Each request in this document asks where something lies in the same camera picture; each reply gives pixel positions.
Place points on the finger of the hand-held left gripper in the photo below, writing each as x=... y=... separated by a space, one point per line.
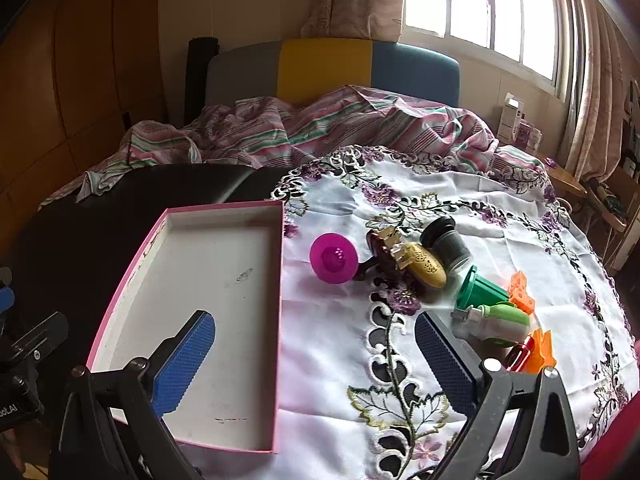
x=4 y=300

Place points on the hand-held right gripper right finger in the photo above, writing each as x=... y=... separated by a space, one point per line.
x=445 y=365

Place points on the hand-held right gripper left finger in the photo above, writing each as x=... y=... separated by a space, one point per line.
x=186 y=360

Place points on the green plug-in device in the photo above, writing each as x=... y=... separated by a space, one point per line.
x=505 y=322

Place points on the red toy block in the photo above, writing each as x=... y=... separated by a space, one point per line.
x=520 y=352

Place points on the green plastic cup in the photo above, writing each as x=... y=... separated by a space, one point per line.
x=482 y=290

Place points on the orange plastic chute piece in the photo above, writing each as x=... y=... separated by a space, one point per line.
x=542 y=355

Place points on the pink cardboard box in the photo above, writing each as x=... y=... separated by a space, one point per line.
x=225 y=270

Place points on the yellow oval case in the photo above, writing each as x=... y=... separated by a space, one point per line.
x=425 y=266

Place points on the orange toy block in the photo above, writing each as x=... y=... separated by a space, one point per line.
x=520 y=295

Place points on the black lidded jar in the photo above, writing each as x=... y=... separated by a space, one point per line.
x=447 y=247

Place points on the brown scalp massager comb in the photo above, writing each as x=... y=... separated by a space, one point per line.
x=385 y=260

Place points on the magenta plastic funnel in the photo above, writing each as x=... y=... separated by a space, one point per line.
x=332 y=259

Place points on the white embroidered floral tablecloth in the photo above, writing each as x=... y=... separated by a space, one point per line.
x=500 y=210

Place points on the red cloth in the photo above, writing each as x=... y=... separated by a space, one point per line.
x=620 y=435

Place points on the wooden nightstand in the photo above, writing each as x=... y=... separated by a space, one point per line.
x=565 y=182

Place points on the wooden wardrobe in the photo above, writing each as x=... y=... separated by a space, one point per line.
x=75 y=85

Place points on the cluttered wooden shelf unit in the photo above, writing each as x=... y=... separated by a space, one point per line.
x=620 y=195

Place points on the purple carton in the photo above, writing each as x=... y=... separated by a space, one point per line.
x=529 y=135

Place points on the white carton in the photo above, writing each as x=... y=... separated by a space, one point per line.
x=510 y=120

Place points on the striped pink bedsheet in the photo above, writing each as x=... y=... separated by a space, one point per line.
x=300 y=130

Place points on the black upright panel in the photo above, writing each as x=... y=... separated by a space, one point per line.
x=200 y=75

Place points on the long beige curtain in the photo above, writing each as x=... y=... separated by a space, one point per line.
x=595 y=85

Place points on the grey yellow blue headboard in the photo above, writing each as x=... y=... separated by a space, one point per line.
x=325 y=70

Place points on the window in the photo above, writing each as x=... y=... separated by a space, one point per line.
x=475 y=5

